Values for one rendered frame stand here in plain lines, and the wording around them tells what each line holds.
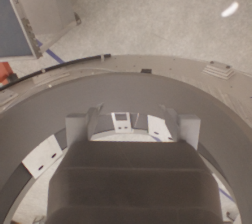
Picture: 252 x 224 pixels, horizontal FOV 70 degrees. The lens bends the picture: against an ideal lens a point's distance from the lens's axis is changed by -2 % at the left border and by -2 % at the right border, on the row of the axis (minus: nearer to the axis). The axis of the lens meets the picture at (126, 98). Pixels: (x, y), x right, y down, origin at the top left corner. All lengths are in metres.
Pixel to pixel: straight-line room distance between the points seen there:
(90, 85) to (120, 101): 0.16
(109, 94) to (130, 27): 0.78
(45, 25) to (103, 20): 0.43
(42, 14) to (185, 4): 0.95
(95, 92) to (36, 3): 0.73
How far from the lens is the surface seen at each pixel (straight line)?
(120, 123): 0.99
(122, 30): 1.50
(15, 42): 1.03
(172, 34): 1.50
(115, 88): 0.80
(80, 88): 0.80
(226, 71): 0.83
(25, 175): 1.09
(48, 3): 1.29
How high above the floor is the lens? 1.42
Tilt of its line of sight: 51 degrees down
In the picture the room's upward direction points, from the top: 168 degrees counter-clockwise
